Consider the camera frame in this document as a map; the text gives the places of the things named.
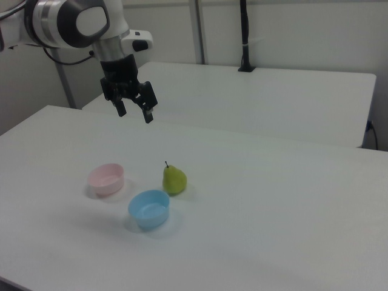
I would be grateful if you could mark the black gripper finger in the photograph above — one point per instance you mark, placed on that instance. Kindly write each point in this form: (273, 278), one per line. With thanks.
(119, 104)
(147, 101)

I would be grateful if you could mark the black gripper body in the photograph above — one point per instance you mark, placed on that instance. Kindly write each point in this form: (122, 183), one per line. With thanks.
(121, 77)

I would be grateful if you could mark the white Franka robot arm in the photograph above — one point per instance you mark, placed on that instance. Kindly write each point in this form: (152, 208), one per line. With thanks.
(60, 21)

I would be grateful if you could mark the pink plastic bowl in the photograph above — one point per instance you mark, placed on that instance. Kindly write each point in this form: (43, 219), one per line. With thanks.
(106, 179)

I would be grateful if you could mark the green pear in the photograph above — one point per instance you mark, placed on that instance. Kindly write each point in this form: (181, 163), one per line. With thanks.
(174, 180)

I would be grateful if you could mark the blue plastic bowl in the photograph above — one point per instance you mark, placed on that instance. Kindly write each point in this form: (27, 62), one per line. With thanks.
(149, 208)

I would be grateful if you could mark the black camera stand pole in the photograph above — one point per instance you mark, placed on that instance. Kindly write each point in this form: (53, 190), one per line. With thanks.
(245, 36)

